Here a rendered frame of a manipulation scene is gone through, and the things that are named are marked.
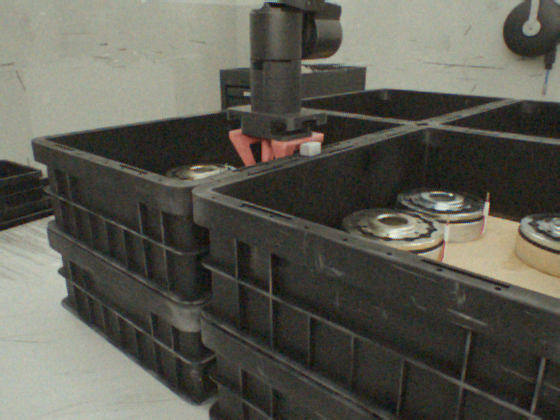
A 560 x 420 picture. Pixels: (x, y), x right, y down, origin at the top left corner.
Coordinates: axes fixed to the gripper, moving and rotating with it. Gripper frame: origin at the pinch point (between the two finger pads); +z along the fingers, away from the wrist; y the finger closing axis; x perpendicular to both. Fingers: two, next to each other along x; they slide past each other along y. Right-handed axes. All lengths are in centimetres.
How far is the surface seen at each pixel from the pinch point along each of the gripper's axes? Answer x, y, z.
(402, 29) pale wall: -312, 165, -21
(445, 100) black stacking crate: -59, 7, -4
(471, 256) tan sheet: -5.7, -22.2, 3.9
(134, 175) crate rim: 19.7, -2.2, -5.9
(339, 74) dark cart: -146, 100, 1
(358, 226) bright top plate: 1.9, -13.3, 0.9
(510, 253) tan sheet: -9.2, -24.9, 3.9
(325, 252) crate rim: 19.3, -22.7, -5.1
